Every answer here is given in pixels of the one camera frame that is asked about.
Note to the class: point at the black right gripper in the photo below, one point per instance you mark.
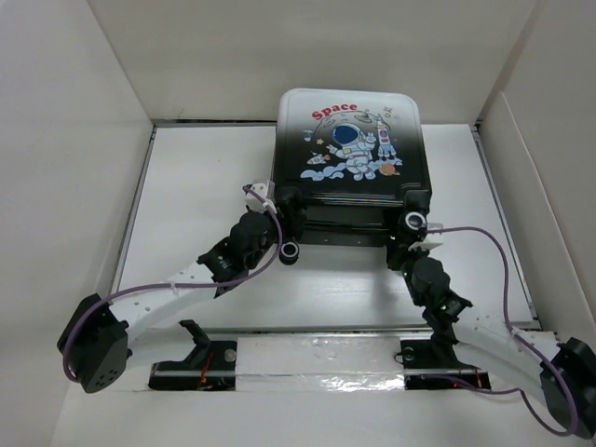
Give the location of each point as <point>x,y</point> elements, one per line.
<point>398,251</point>

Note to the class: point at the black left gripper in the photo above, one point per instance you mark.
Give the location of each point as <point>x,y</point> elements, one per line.
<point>292,223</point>

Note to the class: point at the black suitcase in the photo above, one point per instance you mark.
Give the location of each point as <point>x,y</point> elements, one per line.
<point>358,161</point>

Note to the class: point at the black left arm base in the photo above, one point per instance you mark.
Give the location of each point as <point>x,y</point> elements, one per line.
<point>209,366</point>

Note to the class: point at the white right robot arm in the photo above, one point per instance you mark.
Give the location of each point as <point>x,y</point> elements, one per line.
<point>560,376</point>

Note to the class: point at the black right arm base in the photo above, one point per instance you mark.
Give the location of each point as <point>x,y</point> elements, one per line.
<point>425,368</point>

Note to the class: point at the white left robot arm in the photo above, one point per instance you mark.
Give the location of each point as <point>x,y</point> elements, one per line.
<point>97,342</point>

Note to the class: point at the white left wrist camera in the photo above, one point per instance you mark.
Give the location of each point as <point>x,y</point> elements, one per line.
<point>259,196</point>

